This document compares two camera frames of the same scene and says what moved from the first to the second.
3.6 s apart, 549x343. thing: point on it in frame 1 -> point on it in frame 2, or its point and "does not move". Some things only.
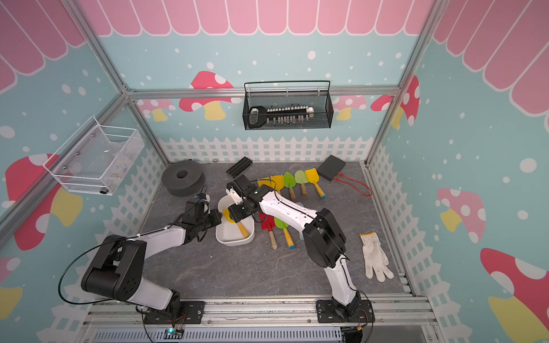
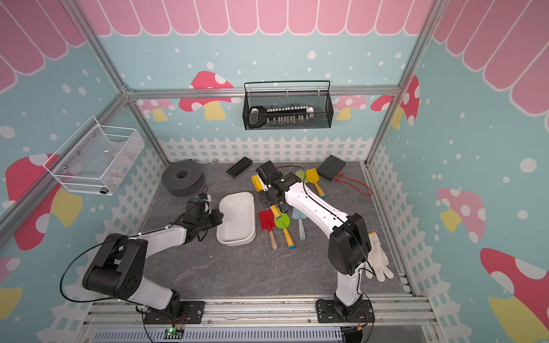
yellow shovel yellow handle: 226,214 -> 257,182
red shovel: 268,223 does not move
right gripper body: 237,211 -> 266,198
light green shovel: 300,178 does not move
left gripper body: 209,220 does not move
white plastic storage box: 230,234 does not move
